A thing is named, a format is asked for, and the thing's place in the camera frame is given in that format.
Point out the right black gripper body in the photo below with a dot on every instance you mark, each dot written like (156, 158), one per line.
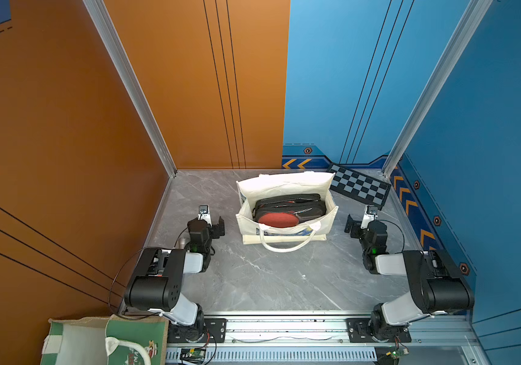
(353, 227)

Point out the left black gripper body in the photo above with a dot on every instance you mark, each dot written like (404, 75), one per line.
(216, 228)

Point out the ping pong paddle case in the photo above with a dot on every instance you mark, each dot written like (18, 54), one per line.
(278, 219)
(306, 207)

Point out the cream canvas tote bag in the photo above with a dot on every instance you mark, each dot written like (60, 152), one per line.
(284, 240)

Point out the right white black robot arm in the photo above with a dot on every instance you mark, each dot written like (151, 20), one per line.
(436, 284)

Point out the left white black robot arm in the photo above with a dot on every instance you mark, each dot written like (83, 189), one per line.
(155, 284)

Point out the green white christmas bag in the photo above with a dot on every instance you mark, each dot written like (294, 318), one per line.
(106, 340)

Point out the black grey checkerboard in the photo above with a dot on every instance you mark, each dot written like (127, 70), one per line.
(359, 186)

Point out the left green circuit board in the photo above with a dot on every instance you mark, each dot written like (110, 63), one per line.
(195, 356)

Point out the green circuit board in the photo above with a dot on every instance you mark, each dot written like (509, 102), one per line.
(195, 356)
(394, 357)

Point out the right green circuit board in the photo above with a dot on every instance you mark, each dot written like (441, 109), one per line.
(394, 357)

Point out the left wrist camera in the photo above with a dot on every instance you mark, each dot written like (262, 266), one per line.
(204, 214)

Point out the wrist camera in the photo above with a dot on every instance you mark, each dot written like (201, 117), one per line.
(204, 214)
(370, 214)

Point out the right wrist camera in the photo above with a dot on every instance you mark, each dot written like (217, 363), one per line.
(370, 214)

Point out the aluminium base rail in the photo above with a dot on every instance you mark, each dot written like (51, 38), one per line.
(322, 337)

